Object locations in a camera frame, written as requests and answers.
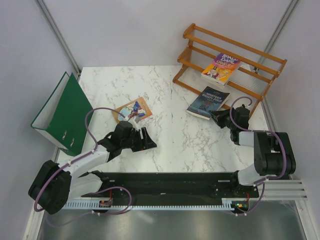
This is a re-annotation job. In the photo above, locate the dark blue Nineteen Eighty-Four book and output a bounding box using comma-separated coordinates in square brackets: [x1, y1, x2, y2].
[186, 86, 230, 120]

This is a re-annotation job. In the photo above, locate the white slotted cable duct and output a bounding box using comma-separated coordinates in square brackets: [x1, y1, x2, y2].
[62, 197, 235, 211]

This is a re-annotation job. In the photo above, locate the purple orange Roald Dahl book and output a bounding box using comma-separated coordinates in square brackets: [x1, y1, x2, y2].
[201, 52, 241, 85]

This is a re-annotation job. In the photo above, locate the red Treehouse book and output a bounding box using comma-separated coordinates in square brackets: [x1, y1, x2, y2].
[201, 75, 230, 90]

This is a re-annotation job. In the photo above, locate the tan illustrated book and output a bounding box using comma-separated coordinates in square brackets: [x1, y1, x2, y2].
[112, 97, 152, 123]

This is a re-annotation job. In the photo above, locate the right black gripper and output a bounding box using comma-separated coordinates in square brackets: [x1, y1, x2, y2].
[209, 107, 236, 130]

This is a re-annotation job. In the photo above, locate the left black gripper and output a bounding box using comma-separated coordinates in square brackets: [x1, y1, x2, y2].
[121, 127, 157, 152]

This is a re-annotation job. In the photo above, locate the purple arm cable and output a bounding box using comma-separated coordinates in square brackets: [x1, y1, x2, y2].
[33, 107, 133, 227]
[229, 96, 288, 217]

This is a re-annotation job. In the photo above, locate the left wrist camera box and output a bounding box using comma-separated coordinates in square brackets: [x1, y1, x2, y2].
[127, 118, 141, 138]

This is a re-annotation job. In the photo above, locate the orange wooden shelf rack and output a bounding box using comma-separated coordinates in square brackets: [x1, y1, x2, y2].
[172, 23, 287, 112]

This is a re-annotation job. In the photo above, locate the green lever arch file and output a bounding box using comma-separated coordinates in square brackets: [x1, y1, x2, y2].
[31, 72, 93, 156]

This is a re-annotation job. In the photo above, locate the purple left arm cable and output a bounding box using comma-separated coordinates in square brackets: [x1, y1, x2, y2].
[33, 107, 133, 227]

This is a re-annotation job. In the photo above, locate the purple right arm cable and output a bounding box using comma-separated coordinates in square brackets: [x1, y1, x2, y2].
[229, 96, 288, 217]

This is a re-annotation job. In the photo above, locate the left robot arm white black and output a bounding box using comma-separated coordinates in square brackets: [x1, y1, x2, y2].
[28, 121, 157, 215]

